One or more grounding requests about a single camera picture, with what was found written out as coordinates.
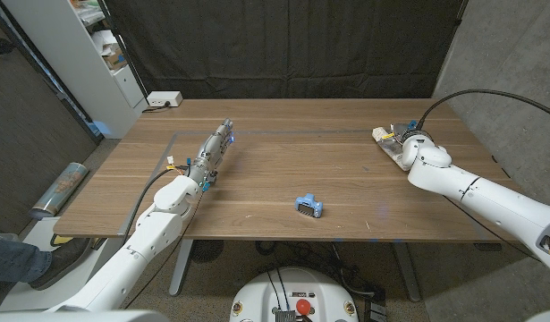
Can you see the white floral pen bag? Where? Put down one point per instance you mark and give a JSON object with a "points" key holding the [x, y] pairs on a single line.
{"points": [[393, 154]]}

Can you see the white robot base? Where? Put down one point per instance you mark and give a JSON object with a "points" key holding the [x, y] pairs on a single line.
{"points": [[256, 299]]}

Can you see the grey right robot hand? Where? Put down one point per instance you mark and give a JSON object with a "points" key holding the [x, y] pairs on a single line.
{"points": [[400, 134]]}

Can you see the white floor board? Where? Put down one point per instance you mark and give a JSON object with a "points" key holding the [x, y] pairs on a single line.
{"points": [[42, 297]]}

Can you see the blue toy camera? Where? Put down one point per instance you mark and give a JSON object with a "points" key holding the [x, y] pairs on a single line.
{"points": [[309, 205]]}

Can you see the black round floor object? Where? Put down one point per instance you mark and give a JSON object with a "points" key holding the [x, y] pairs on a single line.
{"points": [[207, 250]]}

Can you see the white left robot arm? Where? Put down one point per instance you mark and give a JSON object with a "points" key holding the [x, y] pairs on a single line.
{"points": [[140, 246]]}

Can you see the grey table leg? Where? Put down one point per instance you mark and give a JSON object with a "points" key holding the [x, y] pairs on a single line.
{"points": [[406, 273], [181, 268]]}

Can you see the cardboard box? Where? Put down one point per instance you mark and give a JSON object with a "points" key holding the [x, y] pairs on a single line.
{"points": [[115, 58]]}

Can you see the red emergency stop button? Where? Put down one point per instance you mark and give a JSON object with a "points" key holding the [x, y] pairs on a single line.
{"points": [[303, 306]]}

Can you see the white shelf cabinet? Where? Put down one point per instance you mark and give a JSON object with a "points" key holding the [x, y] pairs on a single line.
{"points": [[69, 58]]}

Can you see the blue jeans leg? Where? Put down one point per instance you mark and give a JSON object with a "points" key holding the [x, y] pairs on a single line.
{"points": [[10, 259]]}

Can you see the black backdrop curtain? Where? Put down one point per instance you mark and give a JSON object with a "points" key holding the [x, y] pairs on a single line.
{"points": [[279, 49]]}

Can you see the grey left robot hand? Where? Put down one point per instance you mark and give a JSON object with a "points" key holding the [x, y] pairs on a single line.
{"points": [[212, 149]]}

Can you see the black shoe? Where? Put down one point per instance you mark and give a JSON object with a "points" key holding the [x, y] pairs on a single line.
{"points": [[62, 261]]}

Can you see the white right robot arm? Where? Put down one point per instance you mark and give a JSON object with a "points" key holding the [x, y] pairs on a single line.
{"points": [[480, 192]]}

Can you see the white power strip box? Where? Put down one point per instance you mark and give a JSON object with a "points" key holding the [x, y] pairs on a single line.
{"points": [[163, 98]]}

